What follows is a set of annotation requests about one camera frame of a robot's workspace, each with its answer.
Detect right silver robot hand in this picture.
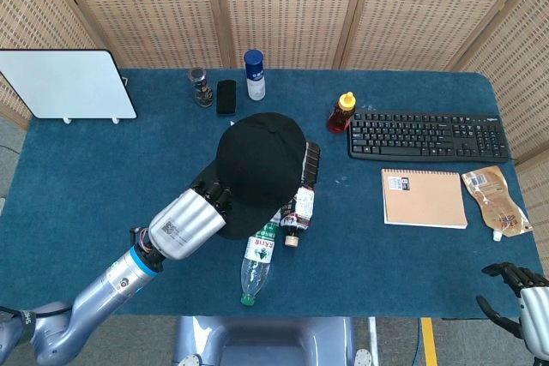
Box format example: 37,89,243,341
475,261,549,357

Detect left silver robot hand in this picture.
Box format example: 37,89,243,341
148,177,233,261

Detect black baseball cap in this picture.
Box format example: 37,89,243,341
195,111,308,241

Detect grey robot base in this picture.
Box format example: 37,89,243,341
172,315,358,366

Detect clear water bottle green cap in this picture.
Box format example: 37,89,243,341
239,214,281,308

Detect blue table cloth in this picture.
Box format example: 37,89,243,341
0,67,542,321

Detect dark sauce bottle beige cap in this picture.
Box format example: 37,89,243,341
279,140,323,249

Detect brown snack pouch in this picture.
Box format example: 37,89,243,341
461,165,534,243

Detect black board eraser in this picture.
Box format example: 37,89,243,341
215,79,238,117

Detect glass pepper grinder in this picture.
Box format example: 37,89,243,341
187,67,214,108

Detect kraft spiral notebook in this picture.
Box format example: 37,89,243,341
380,168,469,231

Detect clear bottle blue cap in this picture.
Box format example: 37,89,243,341
244,49,266,102

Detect white metal pole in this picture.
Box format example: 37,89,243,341
365,316,381,366

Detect honey bottle yellow cap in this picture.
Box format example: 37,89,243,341
327,91,357,134

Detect black computer keyboard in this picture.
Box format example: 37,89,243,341
347,110,512,165

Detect bamboo folding screen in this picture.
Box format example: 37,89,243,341
0,0,549,230

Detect white board black frame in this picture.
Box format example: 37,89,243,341
0,48,138,125

